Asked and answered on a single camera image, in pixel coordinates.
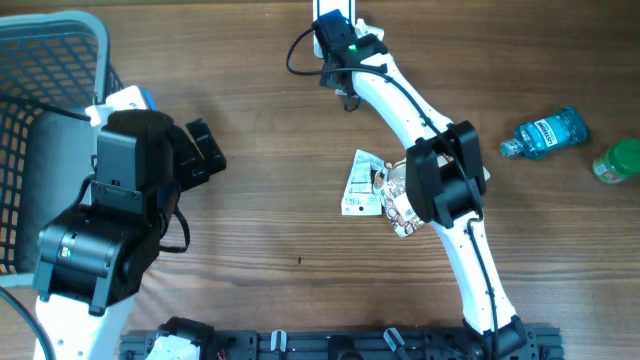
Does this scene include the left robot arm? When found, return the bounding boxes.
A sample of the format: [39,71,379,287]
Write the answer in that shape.
[33,110,226,359]

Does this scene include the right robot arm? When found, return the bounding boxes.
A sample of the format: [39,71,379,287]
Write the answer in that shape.
[311,9,527,359]

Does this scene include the white barcode scanner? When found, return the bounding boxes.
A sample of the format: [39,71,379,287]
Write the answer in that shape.
[312,0,356,58]

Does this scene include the blue mouthwash bottle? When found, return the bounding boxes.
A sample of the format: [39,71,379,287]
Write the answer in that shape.
[500,106,589,160]

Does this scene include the grey plastic mesh basket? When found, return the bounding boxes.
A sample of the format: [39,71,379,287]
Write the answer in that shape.
[1,10,123,288]

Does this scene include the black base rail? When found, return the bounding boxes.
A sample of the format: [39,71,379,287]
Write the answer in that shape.
[118,326,565,360]

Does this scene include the green lid jar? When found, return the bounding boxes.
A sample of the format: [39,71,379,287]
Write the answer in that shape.
[592,138,639,184]

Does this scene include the clear bag with printed card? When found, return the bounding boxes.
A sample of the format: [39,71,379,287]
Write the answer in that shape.
[341,149,384,216]

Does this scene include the white box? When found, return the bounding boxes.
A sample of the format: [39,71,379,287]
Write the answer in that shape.
[373,154,491,238]

